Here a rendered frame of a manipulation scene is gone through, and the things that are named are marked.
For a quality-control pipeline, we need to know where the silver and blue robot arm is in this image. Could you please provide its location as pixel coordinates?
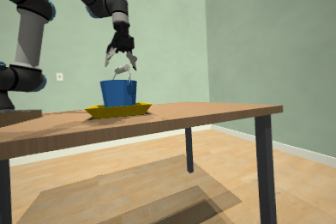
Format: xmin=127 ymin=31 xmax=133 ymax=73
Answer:
xmin=0 ymin=0 xmax=129 ymax=110

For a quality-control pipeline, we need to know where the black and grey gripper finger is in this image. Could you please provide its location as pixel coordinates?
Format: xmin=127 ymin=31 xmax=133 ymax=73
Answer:
xmin=126 ymin=51 xmax=137 ymax=70
xmin=105 ymin=41 xmax=117 ymax=67

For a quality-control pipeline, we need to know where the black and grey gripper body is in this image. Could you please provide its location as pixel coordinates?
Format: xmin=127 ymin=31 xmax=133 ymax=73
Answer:
xmin=113 ymin=21 xmax=135 ymax=53

